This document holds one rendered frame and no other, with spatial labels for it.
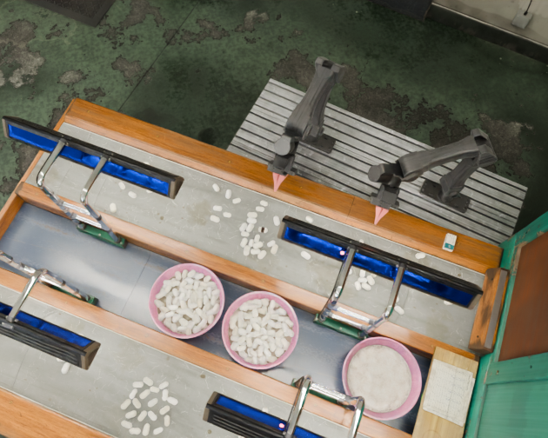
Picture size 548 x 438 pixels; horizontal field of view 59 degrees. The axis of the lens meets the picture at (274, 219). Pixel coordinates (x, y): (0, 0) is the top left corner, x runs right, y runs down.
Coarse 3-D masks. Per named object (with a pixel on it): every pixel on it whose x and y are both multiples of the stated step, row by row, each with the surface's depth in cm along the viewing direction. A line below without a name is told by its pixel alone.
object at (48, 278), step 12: (0, 252) 141; (12, 264) 149; (24, 264) 154; (36, 276) 137; (48, 276) 142; (24, 288) 135; (60, 288) 176; (72, 288) 159; (24, 300) 134; (84, 300) 173; (96, 300) 177; (12, 312) 133
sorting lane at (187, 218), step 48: (96, 144) 195; (96, 192) 188; (144, 192) 188; (192, 192) 188; (240, 192) 189; (192, 240) 181; (240, 240) 182; (384, 240) 183; (384, 288) 176; (432, 336) 170
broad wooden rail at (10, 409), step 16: (0, 400) 157; (16, 400) 158; (0, 416) 156; (16, 416) 156; (32, 416) 156; (48, 416) 156; (64, 416) 156; (0, 432) 154; (16, 432) 154; (32, 432) 154; (48, 432) 154; (64, 432) 154; (80, 432) 154; (96, 432) 155
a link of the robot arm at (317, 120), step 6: (324, 60) 173; (330, 60) 174; (324, 66) 172; (330, 66) 172; (330, 84) 176; (324, 90) 178; (330, 90) 178; (324, 96) 180; (318, 102) 183; (324, 102) 182; (318, 108) 184; (324, 108) 188; (318, 114) 186; (312, 120) 189; (318, 120) 188; (312, 126) 190; (318, 126) 190; (312, 132) 192
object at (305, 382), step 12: (300, 384) 128; (312, 384) 142; (300, 396) 126; (324, 396) 164; (336, 396) 141; (348, 396) 141; (360, 396) 129; (300, 408) 125; (360, 408) 125; (288, 420) 125; (360, 420) 125; (288, 432) 123; (348, 432) 124
